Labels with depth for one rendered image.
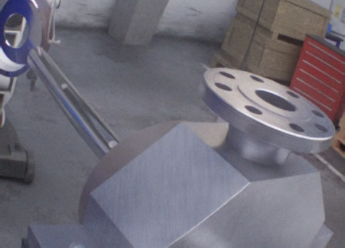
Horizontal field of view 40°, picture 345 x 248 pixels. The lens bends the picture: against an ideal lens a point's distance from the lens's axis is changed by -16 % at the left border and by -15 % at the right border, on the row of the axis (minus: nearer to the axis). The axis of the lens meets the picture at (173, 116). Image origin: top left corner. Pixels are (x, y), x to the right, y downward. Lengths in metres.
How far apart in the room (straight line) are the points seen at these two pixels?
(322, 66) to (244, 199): 5.07
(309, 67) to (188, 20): 2.20
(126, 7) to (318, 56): 2.34
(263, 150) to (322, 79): 5.02
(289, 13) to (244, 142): 5.21
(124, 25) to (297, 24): 2.08
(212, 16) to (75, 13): 2.12
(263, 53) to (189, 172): 5.12
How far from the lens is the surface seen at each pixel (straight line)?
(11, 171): 2.96
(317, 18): 6.43
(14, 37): 2.83
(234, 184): 0.81
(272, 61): 6.09
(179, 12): 7.25
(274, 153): 0.87
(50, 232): 0.90
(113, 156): 1.01
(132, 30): 6.29
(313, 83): 5.91
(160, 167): 0.87
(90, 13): 6.59
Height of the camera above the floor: 1.66
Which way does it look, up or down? 21 degrees down
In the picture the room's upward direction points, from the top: 19 degrees clockwise
